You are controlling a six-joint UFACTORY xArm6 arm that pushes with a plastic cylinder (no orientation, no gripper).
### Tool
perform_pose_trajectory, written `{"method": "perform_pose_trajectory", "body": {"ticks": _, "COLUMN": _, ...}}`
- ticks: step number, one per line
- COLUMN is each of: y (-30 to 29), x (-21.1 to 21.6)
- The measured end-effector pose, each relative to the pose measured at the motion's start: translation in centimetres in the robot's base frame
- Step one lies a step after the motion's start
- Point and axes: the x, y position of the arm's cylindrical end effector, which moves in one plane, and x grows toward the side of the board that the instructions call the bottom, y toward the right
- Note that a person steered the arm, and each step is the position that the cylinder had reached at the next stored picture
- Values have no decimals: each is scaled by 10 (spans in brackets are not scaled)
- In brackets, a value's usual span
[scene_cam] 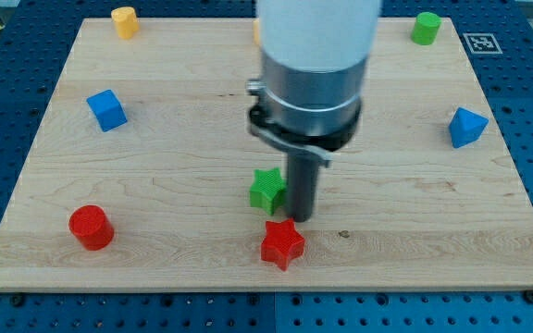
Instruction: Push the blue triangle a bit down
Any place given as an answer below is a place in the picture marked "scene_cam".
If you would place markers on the yellow block behind arm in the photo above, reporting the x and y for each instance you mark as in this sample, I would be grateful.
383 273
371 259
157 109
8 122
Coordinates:
256 31

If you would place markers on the red star block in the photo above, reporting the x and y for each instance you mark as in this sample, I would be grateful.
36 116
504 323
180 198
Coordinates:
282 243

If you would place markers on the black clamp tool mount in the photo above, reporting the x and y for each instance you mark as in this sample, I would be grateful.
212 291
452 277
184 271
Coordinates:
299 143

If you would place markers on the green star block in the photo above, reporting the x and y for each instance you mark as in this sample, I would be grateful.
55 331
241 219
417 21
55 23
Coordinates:
267 190

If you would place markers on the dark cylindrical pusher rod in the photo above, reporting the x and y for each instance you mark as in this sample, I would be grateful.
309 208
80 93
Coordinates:
302 176

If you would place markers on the blue cube block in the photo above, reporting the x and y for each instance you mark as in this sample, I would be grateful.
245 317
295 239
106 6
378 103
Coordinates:
107 109

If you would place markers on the yellow block top left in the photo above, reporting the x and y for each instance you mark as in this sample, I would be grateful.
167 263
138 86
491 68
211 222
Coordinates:
125 21

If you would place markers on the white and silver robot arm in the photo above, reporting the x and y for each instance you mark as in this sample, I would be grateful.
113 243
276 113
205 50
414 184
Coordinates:
309 93

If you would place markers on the wooden board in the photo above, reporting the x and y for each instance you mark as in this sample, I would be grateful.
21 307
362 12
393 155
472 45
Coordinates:
399 209

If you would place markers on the blue triangle block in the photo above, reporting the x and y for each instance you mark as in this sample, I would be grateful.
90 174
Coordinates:
466 127

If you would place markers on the white fiducial marker tag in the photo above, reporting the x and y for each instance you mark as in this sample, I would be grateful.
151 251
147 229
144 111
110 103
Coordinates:
482 43

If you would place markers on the red cylinder block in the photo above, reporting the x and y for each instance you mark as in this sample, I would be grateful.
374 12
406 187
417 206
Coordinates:
91 227

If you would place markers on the green cylinder block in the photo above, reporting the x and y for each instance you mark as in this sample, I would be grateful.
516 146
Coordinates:
426 28

